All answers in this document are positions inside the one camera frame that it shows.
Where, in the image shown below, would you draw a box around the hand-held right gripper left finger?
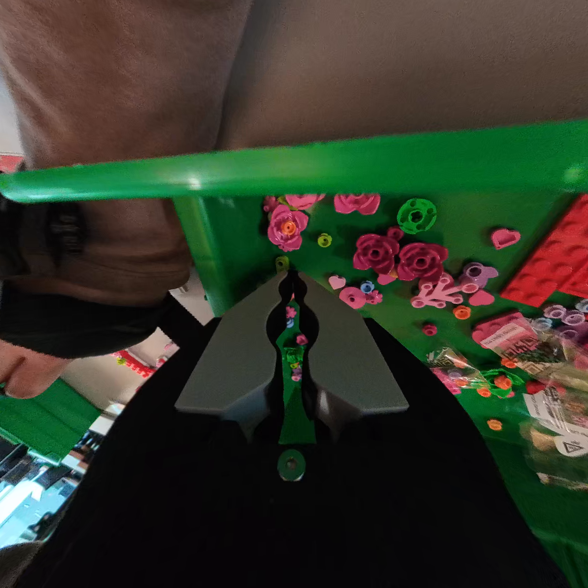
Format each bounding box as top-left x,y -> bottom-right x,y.
175,271 -> 295,443

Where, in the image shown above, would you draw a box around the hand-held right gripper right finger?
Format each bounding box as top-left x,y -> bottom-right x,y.
298,272 -> 409,443

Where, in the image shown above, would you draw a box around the green plastic bin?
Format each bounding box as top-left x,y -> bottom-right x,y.
0,120 -> 588,588

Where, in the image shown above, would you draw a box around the pink lego branch piece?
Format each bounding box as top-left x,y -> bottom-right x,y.
410,273 -> 478,309

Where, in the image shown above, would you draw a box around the dark pink lego rose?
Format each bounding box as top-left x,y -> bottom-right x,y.
353,233 -> 400,276
396,243 -> 449,282

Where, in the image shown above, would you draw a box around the pink lego rose orange centre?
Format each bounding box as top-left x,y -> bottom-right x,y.
267,204 -> 309,252

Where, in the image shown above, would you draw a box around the green lego stem orange stud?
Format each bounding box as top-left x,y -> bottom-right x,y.
478,368 -> 524,398

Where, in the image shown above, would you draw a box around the pink lego brick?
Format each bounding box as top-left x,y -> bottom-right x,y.
472,311 -> 526,347

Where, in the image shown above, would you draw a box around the lavender lego flower piece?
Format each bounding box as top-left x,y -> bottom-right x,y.
462,262 -> 499,290

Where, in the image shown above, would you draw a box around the green round lego plate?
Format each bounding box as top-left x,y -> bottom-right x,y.
397,198 -> 437,235

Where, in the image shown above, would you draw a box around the group of lavender lego studs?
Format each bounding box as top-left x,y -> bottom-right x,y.
542,299 -> 588,343

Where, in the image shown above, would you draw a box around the red lego plate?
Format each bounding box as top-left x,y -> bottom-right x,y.
500,194 -> 588,307

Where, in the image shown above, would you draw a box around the person's left hand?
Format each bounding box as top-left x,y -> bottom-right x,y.
0,341 -> 70,399

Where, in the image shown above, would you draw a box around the person's black pants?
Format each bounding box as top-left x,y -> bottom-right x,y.
0,281 -> 205,360

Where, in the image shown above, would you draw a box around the small clear plastic bag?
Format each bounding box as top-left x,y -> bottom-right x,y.
425,347 -> 488,396

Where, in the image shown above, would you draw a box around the person's brown sweater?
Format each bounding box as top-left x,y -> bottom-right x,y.
0,0 -> 588,306

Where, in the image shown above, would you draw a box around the clear plastic bag with label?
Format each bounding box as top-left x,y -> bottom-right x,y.
480,315 -> 588,396
519,390 -> 588,490

